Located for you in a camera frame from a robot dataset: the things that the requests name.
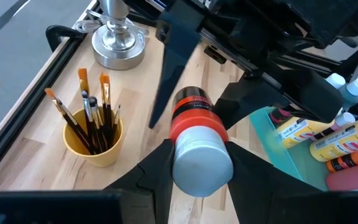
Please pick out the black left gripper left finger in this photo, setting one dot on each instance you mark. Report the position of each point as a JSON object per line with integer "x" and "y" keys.
{"x": 157, "y": 174}

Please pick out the teal translucent plastic bin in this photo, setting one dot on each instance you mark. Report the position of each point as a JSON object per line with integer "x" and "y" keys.
{"x": 275, "y": 146}

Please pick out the large red paint bottle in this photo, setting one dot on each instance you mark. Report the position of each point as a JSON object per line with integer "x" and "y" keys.
{"x": 353, "y": 177}

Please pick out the small red paint bottle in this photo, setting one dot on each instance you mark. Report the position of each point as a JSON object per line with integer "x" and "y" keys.
{"x": 197, "y": 124}

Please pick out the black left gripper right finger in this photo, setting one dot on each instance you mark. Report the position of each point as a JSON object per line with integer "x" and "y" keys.
{"x": 253, "y": 186}

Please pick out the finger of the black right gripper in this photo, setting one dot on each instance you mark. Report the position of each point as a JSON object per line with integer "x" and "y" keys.
{"x": 179, "y": 37}
{"x": 247, "y": 96}

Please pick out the large slate blue paint bottle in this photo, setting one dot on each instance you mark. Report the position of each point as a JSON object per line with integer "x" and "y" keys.
{"x": 353, "y": 93}

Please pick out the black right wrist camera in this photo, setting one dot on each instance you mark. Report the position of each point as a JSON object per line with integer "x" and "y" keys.
{"x": 337, "y": 18}

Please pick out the small orange paint bottle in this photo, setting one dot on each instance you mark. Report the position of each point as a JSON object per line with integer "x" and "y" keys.
{"x": 350, "y": 160}

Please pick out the large yellow paint bottle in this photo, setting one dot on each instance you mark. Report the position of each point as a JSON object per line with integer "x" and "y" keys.
{"x": 297, "y": 132}
{"x": 343, "y": 143}

